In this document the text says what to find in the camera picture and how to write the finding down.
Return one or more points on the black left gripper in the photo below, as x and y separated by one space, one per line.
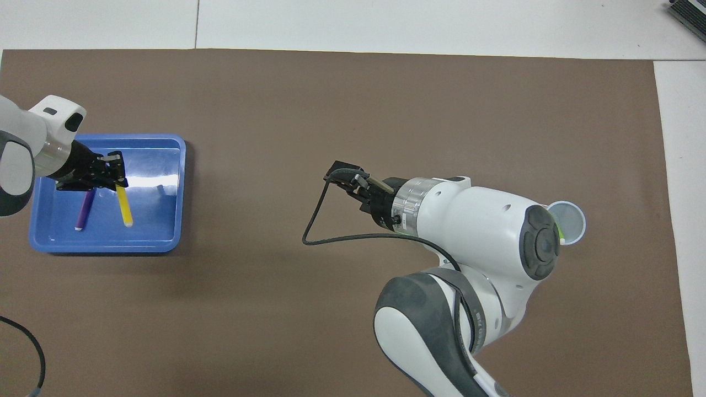
83 168

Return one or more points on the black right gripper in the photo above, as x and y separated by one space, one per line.
380 204

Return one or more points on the yellow marker pen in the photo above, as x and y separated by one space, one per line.
125 209

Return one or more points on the purple marker pen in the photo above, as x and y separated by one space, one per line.
84 212

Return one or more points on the green marker pen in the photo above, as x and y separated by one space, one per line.
560 234

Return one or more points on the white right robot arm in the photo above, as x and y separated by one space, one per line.
474 231

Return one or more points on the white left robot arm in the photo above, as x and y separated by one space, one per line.
27 138

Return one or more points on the blue plastic tray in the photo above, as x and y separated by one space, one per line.
160 220

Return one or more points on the brown table mat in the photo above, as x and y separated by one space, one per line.
276 303

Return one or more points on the translucent plastic cup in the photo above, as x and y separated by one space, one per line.
573 223

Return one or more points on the grey ribbed device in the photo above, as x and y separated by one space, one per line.
689 14

